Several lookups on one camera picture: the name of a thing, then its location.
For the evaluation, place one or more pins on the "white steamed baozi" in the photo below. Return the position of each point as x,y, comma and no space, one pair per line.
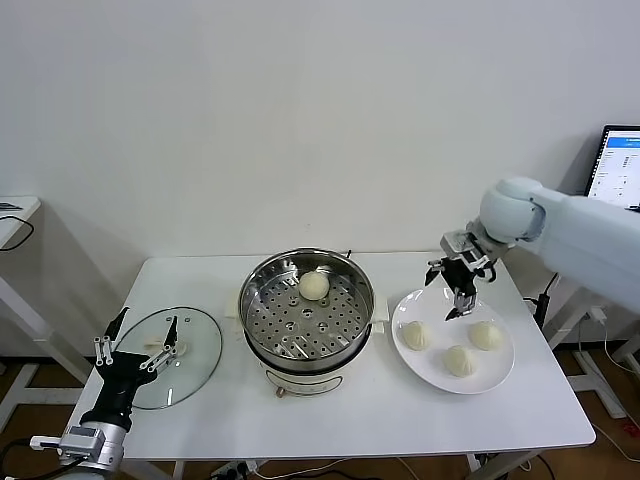
313,286
417,335
486,336
461,361

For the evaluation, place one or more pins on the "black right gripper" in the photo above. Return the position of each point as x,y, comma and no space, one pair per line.
460,277

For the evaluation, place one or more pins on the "small red floor object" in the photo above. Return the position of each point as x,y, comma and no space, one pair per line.
627,429

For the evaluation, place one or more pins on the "white round plate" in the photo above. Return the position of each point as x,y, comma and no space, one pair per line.
495,370

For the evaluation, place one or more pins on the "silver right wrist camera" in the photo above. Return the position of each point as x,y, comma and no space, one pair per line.
456,243

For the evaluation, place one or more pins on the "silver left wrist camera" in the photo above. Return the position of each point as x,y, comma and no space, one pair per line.
82,440

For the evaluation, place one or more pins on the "white power adapter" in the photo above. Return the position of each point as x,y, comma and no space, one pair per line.
597,315

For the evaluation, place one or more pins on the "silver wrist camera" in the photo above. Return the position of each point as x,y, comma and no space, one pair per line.
456,243
82,440

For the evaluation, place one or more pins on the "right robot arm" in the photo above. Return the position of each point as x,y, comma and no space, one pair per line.
575,225

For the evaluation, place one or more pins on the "round glass lid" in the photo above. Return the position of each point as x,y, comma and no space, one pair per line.
200,345

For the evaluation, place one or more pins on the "stainless steel steamer basket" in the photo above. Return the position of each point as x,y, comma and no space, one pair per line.
306,320

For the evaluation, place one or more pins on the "white side desk with laptop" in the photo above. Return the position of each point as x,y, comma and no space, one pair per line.
565,330

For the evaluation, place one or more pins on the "open grey laptop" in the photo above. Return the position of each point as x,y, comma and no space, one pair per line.
617,160

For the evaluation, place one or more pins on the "dark flat device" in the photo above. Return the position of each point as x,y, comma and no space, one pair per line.
7,205

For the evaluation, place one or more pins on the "white electric cooker base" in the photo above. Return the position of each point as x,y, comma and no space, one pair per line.
305,377

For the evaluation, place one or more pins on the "white table leg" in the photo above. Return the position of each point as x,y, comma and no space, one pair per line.
178,471
475,466

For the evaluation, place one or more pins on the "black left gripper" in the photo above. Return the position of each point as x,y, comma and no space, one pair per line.
120,380

